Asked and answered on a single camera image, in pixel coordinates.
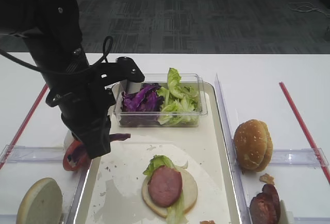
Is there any white bun half left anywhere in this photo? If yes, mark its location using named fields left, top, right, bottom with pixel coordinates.
left=16, top=178, right=63, bottom=223

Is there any left clear plastic rail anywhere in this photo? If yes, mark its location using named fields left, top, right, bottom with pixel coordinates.
left=61, top=168, right=90, bottom=224

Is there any clear plastic salad container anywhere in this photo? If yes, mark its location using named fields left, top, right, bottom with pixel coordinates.
left=113, top=74, right=208, bottom=127

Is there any left red tape strip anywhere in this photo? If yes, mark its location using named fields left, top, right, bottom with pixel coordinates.
left=0, top=84, right=48, bottom=169

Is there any front tomato slice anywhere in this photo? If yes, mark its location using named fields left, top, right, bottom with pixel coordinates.
left=62, top=140, right=91, bottom=171

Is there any purple cabbage pile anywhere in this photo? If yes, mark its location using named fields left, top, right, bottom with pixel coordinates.
left=120, top=83, right=164, bottom=127

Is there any brown crumb on table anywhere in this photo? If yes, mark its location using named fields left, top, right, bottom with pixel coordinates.
left=259, top=174, right=274, bottom=185

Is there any upper right clear crossbar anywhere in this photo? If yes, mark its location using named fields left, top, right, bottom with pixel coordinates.
left=269, top=148, right=329, bottom=167

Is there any lower right clear crossbar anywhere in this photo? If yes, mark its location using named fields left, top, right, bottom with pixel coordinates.
left=286, top=211, right=330, bottom=224

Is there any purple cabbage strip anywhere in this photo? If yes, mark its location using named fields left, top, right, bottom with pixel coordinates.
left=109, top=133, right=131, bottom=142

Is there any clear crossbar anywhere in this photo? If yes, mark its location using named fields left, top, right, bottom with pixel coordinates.
left=1, top=145, right=65, bottom=163
left=286, top=211, right=330, bottom=224
left=0, top=214, right=17, bottom=224
left=269, top=148, right=329, bottom=167

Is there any green lettuce pile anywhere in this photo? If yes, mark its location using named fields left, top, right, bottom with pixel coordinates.
left=156, top=68, right=199, bottom=126

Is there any sesame bun top front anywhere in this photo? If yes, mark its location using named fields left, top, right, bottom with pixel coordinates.
left=234, top=119, right=267, bottom=170

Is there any right red tape strip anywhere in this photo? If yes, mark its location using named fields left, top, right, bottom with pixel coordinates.
left=279, top=82, right=329, bottom=182

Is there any metal serving tray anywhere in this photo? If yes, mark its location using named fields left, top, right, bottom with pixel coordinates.
left=75, top=83, right=240, bottom=223

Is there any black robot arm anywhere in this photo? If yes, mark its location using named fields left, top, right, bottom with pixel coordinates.
left=1, top=0, right=121, bottom=159

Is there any white cable on floor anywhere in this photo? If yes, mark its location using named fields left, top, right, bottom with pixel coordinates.
left=288, top=2, right=330, bottom=18

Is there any pink meat patty on bun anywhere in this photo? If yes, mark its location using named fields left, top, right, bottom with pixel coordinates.
left=147, top=165, right=183, bottom=208

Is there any sesame bun rear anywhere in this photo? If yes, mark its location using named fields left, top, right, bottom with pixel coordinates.
left=256, top=121, right=273, bottom=172

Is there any dark sausage slice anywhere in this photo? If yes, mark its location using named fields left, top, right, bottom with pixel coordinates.
left=261, top=183, right=281, bottom=217
left=250, top=193, right=278, bottom=224

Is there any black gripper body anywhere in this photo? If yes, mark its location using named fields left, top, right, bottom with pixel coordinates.
left=45, top=72, right=116, bottom=144

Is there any brown crumb on tray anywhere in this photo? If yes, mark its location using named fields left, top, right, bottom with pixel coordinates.
left=200, top=220, right=215, bottom=224

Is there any rear dark sausage slice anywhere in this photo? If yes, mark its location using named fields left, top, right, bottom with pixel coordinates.
left=261, top=183, right=281, bottom=217

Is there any bottom bun slice on tray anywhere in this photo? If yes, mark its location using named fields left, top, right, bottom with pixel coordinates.
left=142, top=167, right=198, bottom=222

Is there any lower left clear crossbar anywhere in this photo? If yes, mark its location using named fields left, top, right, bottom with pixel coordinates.
left=0, top=214, right=17, bottom=224

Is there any sesame bun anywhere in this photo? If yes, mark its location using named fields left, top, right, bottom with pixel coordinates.
left=256, top=121, right=273, bottom=172
left=234, top=119, right=267, bottom=170

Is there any clear plastic rail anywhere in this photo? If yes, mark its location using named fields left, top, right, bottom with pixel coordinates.
left=61, top=168, right=90, bottom=224
left=214, top=74, right=252, bottom=223

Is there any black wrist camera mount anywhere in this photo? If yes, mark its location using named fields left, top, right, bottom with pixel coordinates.
left=90, top=57, right=145, bottom=89

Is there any right clear plastic rail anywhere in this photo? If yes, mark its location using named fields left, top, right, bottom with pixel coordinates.
left=214, top=74, right=252, bottom=223

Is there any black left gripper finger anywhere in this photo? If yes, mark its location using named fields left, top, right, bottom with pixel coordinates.
left=82, top=120, right=111, bottom=159

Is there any red tape strip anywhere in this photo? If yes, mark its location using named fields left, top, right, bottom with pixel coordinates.
left=279, top=82, right=329, bottom=182
left=0, top=84, right=48, bottom=169

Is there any lettuce leaf under patty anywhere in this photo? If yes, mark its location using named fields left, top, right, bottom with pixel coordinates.
left=143, top=155, right=184, bottom=223

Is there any upper left clear crossbar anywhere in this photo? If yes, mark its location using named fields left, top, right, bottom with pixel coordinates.
left=1, top=145, right=65, bottom=163

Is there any front dark sausage slice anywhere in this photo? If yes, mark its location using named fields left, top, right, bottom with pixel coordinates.
left=250, top=193, right=278, bottom=224

